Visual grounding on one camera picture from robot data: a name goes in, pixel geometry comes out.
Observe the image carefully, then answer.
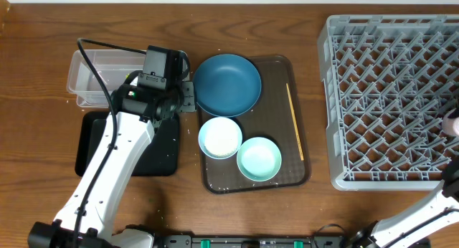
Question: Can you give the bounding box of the dark blue plate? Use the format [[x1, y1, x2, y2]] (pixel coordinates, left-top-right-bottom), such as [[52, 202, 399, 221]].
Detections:
[[193, 54, 262, 118]]

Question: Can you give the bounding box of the light blue rice bowl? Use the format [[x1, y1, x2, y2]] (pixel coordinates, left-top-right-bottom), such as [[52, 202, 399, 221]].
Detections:
[[198, 117, 242, 160]]

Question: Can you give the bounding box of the mint green bowl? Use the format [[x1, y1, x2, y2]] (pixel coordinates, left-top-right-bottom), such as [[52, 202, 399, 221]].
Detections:
[[236, 137, 282, 182]]

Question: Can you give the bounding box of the pink cup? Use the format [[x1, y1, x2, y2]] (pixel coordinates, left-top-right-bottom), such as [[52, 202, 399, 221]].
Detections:
[[442, 108, 459, 137]]

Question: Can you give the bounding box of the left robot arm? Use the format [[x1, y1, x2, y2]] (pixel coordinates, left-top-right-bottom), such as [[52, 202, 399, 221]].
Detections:
[[27, 38, 195, 248]]

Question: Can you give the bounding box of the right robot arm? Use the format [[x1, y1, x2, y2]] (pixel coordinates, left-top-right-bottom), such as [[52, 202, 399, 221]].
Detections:
[[346, 164, 458, 247]]

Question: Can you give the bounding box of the grey dishwasher rack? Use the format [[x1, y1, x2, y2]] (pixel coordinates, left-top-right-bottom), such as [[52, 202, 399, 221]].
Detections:
[[318, 14, 458, 191]]

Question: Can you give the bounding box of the clear plastic bin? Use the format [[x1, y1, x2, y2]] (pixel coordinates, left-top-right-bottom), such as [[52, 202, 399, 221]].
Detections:
[[66, 49, 190, 110]]

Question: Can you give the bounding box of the black tray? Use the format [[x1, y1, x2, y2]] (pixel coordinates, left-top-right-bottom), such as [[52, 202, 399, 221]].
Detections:
[[75, 111, 180, 176]]

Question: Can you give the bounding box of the brown serving tray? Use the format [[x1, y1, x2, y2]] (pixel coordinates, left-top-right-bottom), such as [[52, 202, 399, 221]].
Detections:
[[201, 54, 311, 194]]

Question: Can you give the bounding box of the wooden chopstick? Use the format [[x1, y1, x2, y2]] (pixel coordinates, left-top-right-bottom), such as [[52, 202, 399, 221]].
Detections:
[[285, 83, 304, 161]]

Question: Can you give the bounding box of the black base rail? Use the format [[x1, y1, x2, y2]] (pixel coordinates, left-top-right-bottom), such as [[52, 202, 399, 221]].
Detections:
[[153, 235, 345, 248]]

